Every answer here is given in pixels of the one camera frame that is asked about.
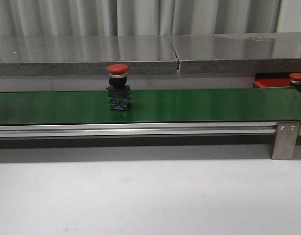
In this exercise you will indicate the red plastic tray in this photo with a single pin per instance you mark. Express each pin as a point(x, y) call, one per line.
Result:
point(277, 83)

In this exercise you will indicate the left grey stone slab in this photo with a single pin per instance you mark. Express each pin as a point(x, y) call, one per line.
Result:
point(85, 55)

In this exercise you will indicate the green conveyor belt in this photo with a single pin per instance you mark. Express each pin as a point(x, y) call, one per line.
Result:
point(84, 107)

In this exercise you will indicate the red push button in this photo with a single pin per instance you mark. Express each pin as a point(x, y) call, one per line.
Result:
point(119, 92)
point(298, 79)

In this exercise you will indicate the grey stone slab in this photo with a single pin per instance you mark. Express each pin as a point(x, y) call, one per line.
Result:
point(85, 55)
point(239, 53)

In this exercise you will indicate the grey pleated curtain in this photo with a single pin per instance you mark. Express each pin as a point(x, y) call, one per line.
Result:
point(136, 17)

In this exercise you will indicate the steel conveyor support bracket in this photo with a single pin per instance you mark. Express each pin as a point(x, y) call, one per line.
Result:
point(285, 141)

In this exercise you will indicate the right grey stone slab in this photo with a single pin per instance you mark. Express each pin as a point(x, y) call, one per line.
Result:
point(239, 53)

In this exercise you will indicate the aluminium conveyor side rail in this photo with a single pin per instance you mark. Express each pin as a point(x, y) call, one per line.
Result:
point(136, 129)

